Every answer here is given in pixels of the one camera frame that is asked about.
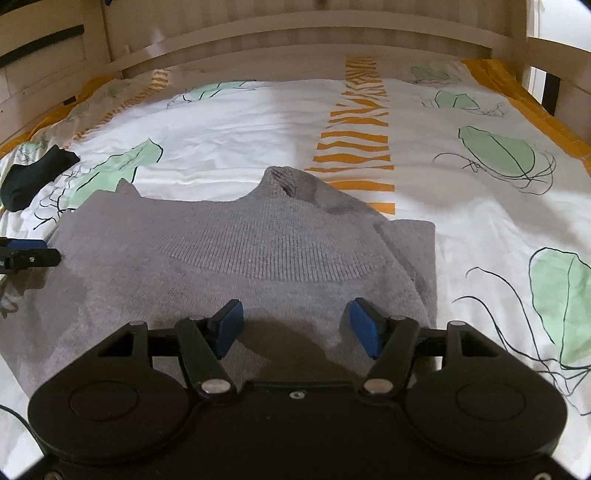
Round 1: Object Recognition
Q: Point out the black cable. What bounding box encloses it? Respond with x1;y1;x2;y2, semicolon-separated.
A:
0;404;30;435

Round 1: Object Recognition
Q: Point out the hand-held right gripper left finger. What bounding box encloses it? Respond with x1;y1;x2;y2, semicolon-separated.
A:
94;298;245;400

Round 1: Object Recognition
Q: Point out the pale wooden bed frame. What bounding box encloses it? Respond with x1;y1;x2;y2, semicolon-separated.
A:
0;0;591;145

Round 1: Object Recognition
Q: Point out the grey knit sweater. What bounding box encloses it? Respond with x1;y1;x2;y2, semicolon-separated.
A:
0;165;439;400

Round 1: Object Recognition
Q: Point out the leaf print duvet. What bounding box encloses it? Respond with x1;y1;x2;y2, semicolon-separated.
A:
0;58;591;464

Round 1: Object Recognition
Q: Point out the dark cloth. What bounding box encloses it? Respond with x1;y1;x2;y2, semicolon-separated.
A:
0;144;82;213

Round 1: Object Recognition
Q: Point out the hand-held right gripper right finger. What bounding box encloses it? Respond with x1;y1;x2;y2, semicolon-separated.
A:
348;298;502;398

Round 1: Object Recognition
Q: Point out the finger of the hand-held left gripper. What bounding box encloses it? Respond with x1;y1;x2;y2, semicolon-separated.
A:
0;237;62;276

